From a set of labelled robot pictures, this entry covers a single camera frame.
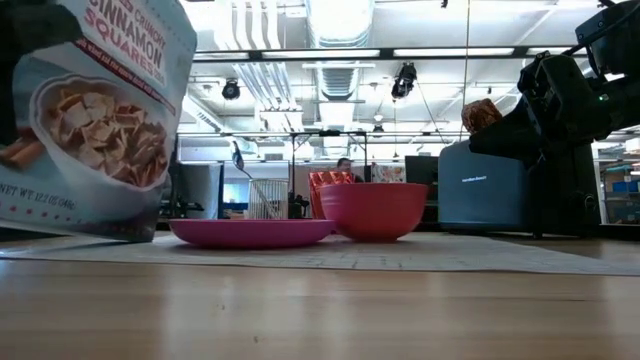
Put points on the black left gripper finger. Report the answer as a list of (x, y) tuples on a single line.
[(35, 27)]

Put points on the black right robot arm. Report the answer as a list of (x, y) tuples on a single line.
[(620, 45)]

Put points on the silver ventilation duct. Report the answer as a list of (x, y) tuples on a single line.
[(340, 30)]

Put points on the silver metal spoon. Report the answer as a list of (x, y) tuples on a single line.
[(237, 155)]

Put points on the pink plastic plate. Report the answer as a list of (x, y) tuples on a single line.
[(250, 234)]

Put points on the clear ribbed glass cup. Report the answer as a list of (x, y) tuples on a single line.
[(272, 200)]

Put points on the black two-slot toaster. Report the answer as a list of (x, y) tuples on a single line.
[(480, 200)]

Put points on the black overhead beam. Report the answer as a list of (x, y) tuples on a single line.
[(320, 53)]

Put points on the dark background monitor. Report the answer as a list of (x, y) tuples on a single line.
[(421, 170)]

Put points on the person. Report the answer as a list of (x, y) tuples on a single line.
[(345, 166)]

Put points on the black ceiling spotlight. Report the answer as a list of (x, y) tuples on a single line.
[(231, 90), (404, 80)]

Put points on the grey woven placemat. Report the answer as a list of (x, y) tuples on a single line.
[(450, 255)]

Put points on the orange cup with juice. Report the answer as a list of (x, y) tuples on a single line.
[(330, 177)]

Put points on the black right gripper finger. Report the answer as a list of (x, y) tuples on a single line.
[(510, 140)]

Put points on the brown toast slice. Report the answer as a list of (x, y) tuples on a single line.
[(480, 116)]

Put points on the black background table frame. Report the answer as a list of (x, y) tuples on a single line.
[(292, 175)]

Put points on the cinnamon squares cereal box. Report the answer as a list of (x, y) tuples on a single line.
[(100, 130)]

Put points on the orange plastic bowl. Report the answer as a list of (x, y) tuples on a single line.
[(375, 212)]

